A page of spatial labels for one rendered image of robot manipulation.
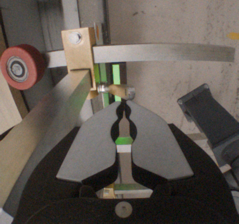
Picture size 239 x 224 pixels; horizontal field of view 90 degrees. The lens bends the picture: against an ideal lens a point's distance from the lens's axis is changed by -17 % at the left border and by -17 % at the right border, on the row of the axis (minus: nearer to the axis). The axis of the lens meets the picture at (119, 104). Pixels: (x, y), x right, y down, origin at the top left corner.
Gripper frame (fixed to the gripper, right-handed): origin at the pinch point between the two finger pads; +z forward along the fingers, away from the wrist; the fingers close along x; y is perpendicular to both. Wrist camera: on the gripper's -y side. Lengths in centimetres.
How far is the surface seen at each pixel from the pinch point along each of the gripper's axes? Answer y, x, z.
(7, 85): 1.2, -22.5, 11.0
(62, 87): 0.5, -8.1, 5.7
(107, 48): -2.8, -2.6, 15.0
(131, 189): 46.7, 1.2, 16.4
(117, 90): 0.2, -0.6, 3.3
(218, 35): -2, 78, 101
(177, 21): -11, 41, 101
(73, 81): 0.5, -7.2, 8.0
